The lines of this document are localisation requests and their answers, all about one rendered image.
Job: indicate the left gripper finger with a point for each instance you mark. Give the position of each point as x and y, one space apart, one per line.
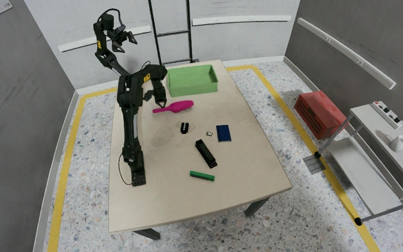
132 37
115 45

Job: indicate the green rectangular tray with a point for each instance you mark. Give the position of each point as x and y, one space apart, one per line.
192 80

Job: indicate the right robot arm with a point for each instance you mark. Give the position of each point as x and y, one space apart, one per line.
133 155

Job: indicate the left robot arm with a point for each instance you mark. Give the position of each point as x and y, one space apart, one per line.
102 29

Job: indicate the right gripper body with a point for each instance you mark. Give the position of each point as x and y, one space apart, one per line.
158 93

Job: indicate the black stapler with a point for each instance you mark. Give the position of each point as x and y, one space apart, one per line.
206 154

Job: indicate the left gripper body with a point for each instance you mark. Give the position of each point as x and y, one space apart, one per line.
119 38

